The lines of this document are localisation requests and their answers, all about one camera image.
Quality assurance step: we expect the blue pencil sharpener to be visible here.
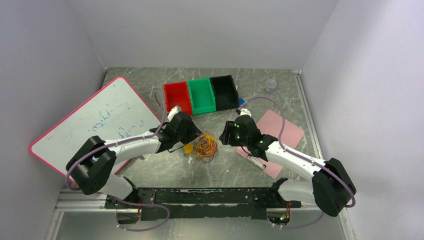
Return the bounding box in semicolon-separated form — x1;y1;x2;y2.
238;98;247;107

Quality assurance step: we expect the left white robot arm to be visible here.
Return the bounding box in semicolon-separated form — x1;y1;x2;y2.
65;111;202;208

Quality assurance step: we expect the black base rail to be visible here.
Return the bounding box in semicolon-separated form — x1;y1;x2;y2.
104;187;302;221

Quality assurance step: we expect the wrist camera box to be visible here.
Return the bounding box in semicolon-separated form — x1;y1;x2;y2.
236;107;252;117
167;105;182;122

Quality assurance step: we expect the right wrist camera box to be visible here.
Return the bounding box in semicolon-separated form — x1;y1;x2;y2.
236;107;252;117

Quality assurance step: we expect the black plastic bin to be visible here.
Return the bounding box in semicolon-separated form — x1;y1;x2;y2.
209;75;240;112

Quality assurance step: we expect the green plastic bin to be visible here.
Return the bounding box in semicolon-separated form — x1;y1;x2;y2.
187;78;216;115

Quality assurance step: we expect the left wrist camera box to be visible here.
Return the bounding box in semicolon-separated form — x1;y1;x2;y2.
167;105;182;122

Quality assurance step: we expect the red plastic bin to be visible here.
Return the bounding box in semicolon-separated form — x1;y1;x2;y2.
163;81;193;116

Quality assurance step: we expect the small clear jar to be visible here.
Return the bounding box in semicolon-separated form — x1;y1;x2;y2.
264;79;278;94

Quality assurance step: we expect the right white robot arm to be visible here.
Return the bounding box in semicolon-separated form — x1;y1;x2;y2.
219;115;357;217

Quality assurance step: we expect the orange cable bundle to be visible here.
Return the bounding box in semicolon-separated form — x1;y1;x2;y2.
192;131;220;164

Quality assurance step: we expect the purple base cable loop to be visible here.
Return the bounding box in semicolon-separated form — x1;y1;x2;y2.
115;202;171;233

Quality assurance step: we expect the pink framed whiteboard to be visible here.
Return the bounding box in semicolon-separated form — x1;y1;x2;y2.
29;76;160;176

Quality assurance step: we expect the pink clipboard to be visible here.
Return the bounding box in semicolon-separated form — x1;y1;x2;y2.
236;109;305;179

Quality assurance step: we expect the yellow cube block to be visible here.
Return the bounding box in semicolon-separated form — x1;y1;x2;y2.
182;143;194;156

